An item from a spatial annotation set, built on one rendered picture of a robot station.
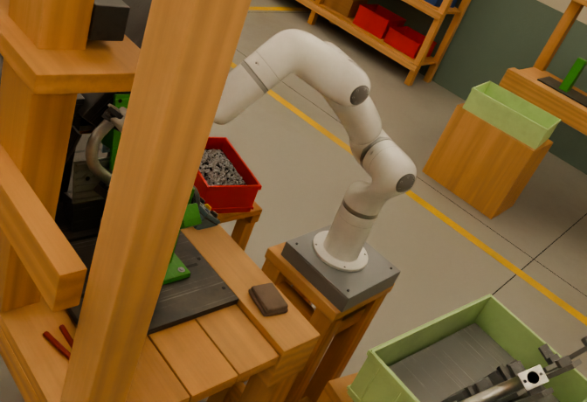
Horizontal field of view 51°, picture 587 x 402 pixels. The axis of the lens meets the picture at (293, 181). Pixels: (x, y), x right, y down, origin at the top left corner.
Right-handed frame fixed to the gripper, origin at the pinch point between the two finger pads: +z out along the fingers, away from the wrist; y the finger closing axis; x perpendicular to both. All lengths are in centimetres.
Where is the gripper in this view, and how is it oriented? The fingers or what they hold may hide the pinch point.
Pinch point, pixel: (113, 119)
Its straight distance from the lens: 166.6
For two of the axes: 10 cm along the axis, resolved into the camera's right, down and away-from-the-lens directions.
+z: -6.9, -3.4, 6.4
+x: -6.2, 7.4, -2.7
